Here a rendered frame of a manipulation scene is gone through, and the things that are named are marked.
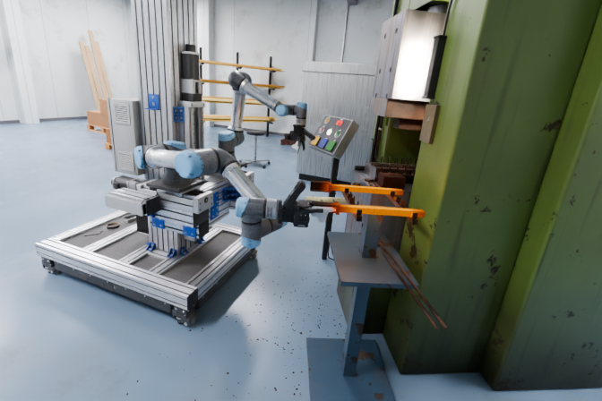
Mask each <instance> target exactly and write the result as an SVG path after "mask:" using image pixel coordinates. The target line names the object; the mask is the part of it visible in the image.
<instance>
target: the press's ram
mask: <svg viewBox="0 0 602 401"><path fill-rule="evenodd" d="M446 15H447V13H433V12H426V11H419V10H410V9H406V10H404V11H402V12H401V13H398V14H397V15H395V16H393V17H392V18H390V19H389V20H388V21H385V22H384V23H383V27H382V34H381V40H380V46H379V53H378V59H377V66H376V72H375V78H374V90H373V96H372V97H374V98H392V99H404V100H415V101H425V102H429V100H430V99H427V98H422V96H424V91H425V86H426V78H427V74H428V68H429V64H430V59H431V54H432V50H433V44H434V36H437V35H442V34H443V29H444V24H445V20H446Z"/></svg>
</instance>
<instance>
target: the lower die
mask: <svg viewBox="0 0 602 401"><path fill-rule="evenodd" d="M371 163H379V162H365V169H364V172H365V173H366V174H367V175H368V176H369V177H370V178H372V179H374V181H375V182H377V179H378V178H376V177H375V175H376V174H377V173H380V172H381V168H382V166H379V165H373V166H371ZM402 167H403V166H399V170H398V174H401V175H403V174H404V171H405V167H404V168H402ZM412 169H413V167H411V168H410V166H407V169H406V175H411V174H412ZM388 172H389V168H388V167H387V165H383V173H388ZM396 172H397V167H395V166H391V171H390V173H393V174H396Z"/></svg>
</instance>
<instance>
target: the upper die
mask: <svg viewBox="0 0 602 401"><path fill-rule="evenodd" d="M426 104H429V102H425V101H415V100H404V99H392V98H374V108H373V114H374V115H379V116H383V117H391V118H404V119H416V120H423V119H424V114H425V110H426Z"/></svg>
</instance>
